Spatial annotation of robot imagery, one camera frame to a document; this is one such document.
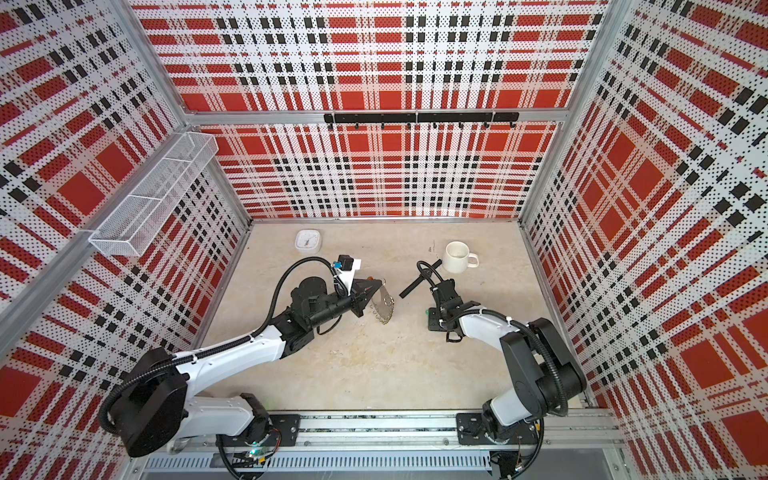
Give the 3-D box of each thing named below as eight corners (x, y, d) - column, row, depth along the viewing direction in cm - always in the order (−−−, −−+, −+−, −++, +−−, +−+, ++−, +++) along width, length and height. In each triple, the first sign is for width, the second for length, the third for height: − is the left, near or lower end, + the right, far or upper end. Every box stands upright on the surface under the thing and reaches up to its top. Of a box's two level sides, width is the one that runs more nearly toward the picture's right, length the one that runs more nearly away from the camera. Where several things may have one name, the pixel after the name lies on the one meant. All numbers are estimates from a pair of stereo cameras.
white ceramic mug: (443, 274, 106) (446, 258, 99) (441, 257, 111) (444, 241, 105) (475, 274, 106) (480, 258, 99) (472, 257, 111) (476, 241, 104)
